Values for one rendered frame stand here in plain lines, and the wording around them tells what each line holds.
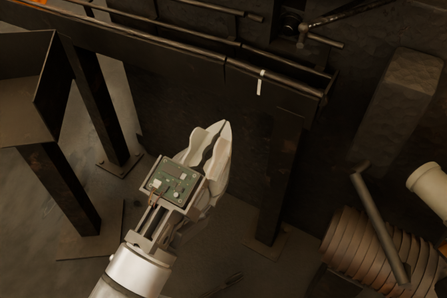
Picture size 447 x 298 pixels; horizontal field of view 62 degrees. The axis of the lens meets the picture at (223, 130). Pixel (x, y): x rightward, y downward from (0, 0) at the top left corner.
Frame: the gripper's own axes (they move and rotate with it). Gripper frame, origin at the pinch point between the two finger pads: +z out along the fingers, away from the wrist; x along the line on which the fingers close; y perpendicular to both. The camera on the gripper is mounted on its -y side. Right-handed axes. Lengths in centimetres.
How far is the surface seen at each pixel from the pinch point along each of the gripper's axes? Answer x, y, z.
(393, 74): -18.9, -1.0, 19.4
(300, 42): -6.5, 9.2, 12.6
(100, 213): 48, -70, -24
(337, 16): -9.3, 9.1, 18.2
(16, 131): 41.7, -10.8, -14.5
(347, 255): -24.8, -23.5, -5.1
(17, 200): 77, -68, -34
